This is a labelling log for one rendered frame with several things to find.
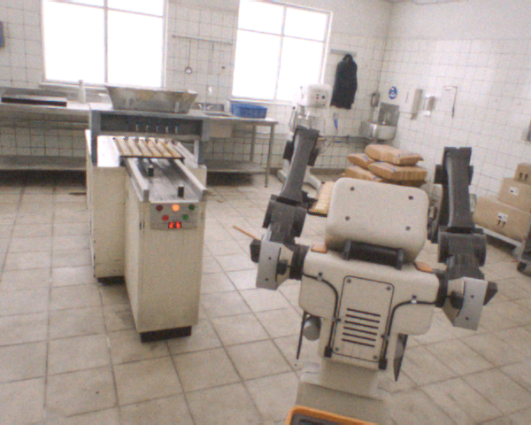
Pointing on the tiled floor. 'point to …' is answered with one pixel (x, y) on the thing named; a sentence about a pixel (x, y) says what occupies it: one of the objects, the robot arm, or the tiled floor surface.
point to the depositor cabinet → (115, 206)
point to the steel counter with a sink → (220, 123)
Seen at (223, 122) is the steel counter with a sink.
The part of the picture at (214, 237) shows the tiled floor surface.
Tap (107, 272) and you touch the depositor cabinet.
